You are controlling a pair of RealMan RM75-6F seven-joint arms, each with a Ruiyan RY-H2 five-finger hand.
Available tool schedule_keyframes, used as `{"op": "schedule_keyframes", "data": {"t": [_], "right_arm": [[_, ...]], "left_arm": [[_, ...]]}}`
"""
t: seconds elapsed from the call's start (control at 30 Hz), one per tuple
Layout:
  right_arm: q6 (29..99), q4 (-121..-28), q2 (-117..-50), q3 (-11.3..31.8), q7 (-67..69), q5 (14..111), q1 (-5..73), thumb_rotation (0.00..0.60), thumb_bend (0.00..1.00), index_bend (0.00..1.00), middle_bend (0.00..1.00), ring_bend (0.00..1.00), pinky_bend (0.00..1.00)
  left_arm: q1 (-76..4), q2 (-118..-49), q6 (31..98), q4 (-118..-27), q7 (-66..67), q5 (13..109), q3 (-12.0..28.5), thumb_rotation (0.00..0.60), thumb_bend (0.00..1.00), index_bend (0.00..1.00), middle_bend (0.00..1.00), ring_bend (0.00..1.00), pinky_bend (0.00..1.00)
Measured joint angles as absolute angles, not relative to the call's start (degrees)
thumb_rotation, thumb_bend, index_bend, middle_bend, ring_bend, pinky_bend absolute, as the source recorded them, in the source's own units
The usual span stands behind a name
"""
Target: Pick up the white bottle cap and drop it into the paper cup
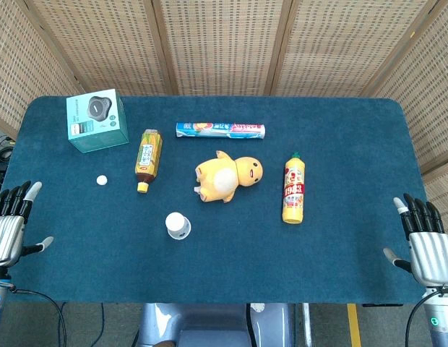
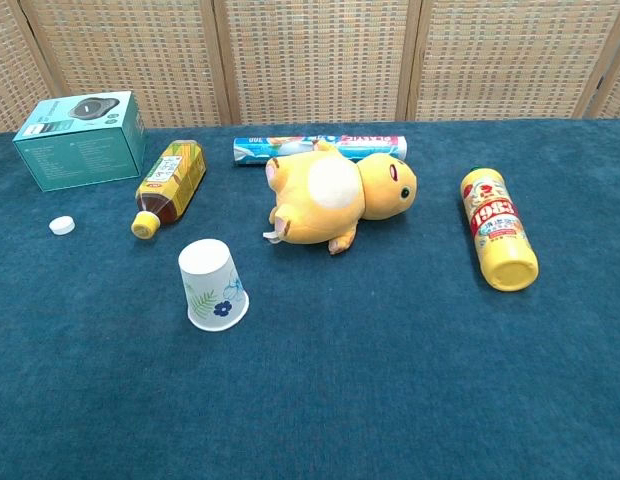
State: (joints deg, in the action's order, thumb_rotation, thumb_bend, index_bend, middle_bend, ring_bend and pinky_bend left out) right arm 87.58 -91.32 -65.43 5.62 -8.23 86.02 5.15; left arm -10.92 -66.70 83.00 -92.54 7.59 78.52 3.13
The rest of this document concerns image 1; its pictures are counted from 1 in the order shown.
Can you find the woven folding screen panel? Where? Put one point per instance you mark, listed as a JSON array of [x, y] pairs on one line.
[[220, 47], [25, 72], [108, 47], [347, 47], [426, 108]]

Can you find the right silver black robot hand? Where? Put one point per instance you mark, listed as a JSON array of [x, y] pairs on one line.
[[431, 253]]

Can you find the blue table cloth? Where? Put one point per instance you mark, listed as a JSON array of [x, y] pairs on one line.
[[245, 253]]

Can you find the yellow squeeze bottle red label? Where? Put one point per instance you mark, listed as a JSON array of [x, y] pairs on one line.
[[294, 191]]

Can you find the white floral paper cup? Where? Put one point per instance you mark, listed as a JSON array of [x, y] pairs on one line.
[[177, 226]]

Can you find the small white bottle cap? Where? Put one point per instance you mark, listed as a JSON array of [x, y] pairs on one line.
[[102, 180]]

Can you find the yellow label tea bottle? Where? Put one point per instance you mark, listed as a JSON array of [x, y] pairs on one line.
[[149, 157]]

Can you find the teal speaker product box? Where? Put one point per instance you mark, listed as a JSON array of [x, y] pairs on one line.
[[95, 121]]

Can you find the blue grey robot torso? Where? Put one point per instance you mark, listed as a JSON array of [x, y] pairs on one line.
[[216, 325]]

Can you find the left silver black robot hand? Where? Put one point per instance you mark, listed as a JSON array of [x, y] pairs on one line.
[[7, 235]]

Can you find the yellow plush toy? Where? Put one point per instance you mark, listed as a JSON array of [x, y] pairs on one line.
[[225, 177]]

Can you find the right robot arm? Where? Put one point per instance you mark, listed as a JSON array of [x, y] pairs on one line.
[[439, 318]]

